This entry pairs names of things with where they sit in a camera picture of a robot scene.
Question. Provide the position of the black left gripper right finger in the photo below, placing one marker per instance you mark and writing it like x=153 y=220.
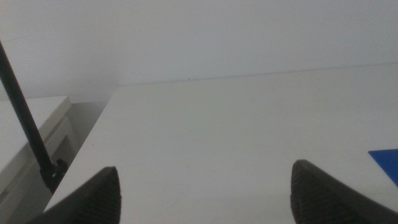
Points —
x=323 y=199

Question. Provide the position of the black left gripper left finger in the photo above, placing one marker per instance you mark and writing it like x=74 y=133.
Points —
x=96 y=199

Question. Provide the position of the blue rectangular mat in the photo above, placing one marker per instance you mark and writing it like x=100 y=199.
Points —
x=388 y=161

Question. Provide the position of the white side cabinet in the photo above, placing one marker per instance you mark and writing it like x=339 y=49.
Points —
x=12 y=130

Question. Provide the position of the black pole with clamp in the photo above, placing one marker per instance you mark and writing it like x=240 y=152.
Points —
x=23 y=112

